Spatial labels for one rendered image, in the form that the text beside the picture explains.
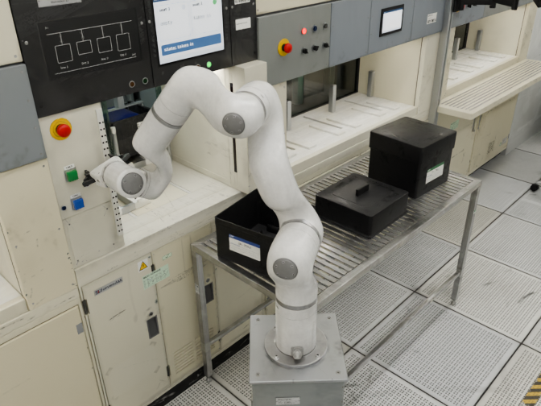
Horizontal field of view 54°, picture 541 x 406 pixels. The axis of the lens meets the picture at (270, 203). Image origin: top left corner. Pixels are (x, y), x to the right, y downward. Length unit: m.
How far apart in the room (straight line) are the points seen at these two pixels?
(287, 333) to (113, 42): 1.00
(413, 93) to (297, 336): 2.08
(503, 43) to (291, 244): 3.57
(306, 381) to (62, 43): 1.16
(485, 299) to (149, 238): 1.96
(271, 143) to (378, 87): 2.18
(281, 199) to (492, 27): 3.56
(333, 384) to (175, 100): 0.89
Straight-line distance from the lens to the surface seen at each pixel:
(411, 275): 3.27
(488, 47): 4.72
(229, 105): 1.19
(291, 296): 1.46
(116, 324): 2.10
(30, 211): 1.73
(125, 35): 1.75
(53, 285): 1.88
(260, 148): 1.30
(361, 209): 2.13
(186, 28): 1.88
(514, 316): 3.15
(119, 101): 2.49
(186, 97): 1.30
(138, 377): 2.33
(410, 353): 2.78
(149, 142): 1.39
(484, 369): 2.80
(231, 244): 1.94
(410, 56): 3.27
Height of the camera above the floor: 1.91
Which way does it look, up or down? 29 degrees down
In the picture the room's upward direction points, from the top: 1 degrees counter-clockwise
